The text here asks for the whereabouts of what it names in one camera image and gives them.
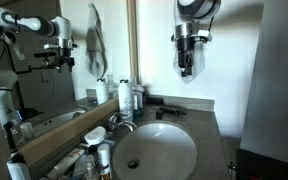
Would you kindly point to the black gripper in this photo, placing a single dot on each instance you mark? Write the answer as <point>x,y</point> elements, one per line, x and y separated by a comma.
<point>186,48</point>

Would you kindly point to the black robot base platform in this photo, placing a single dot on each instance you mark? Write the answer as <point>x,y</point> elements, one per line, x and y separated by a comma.
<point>267,166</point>

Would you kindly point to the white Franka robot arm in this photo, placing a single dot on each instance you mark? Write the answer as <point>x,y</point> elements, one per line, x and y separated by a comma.
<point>197,6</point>

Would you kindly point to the black bottle lying flat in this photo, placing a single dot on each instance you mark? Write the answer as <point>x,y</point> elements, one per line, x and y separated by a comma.
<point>172,110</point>

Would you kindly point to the small black cap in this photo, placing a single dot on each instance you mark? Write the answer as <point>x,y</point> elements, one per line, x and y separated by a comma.
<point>159,115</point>

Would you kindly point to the teal mouthwash bottle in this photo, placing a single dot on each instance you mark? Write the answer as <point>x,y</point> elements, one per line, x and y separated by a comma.
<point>139,111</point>

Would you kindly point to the white Berkeley EECS bottle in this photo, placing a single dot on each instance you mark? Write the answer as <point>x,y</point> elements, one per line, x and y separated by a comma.
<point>125,100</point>

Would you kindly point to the white oval sink basin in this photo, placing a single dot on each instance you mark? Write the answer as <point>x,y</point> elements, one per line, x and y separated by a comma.
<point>164,150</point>

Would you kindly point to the white flat panel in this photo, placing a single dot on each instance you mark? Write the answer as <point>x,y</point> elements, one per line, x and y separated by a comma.
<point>277,100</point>

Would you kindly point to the clear jar white lid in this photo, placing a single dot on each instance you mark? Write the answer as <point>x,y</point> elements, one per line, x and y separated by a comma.
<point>95,135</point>

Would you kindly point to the small white bottle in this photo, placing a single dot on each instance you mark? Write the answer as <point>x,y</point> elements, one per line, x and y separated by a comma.
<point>104,155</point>

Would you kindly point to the small clear bottle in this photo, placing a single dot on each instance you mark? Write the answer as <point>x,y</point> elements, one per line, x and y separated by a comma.
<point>91,170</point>

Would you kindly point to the white cosmetic tube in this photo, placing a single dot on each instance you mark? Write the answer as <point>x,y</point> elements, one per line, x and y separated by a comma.
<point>65,163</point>

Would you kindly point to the wood framed wall mirror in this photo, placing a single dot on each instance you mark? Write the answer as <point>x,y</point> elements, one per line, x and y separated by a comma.
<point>60,133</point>

